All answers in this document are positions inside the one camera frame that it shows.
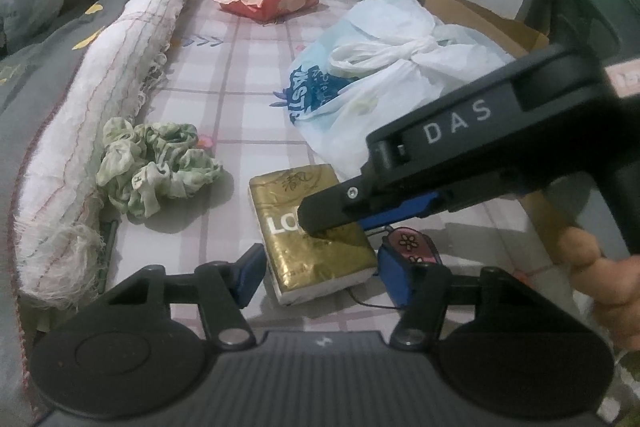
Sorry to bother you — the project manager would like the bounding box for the gold tissue pack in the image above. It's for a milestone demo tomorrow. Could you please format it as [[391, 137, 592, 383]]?
[[247, 163, 379, 307]]

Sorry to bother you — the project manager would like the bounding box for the green scrunchie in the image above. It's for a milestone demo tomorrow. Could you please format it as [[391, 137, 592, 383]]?
[[96, 117, 222, 220]]

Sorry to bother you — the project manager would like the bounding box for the person right hand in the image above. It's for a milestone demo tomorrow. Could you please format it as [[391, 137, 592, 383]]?
[[558, 227, 640, 351]]

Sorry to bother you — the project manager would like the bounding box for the large brown cardboard box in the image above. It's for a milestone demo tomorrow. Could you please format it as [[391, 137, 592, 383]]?
[[424, 0, 549, 58]]

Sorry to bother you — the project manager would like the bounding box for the white striped rolled blanket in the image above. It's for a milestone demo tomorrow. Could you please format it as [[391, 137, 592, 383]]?
[[11, 0, 188, 309]]

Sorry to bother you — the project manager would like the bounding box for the white plastic bag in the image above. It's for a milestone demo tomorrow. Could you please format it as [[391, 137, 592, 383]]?
[[282, 0, 513, 180]]

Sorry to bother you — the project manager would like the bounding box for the grey bed sheet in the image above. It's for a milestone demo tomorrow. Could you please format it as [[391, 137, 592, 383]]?
[[1, 0, 129, 426]]

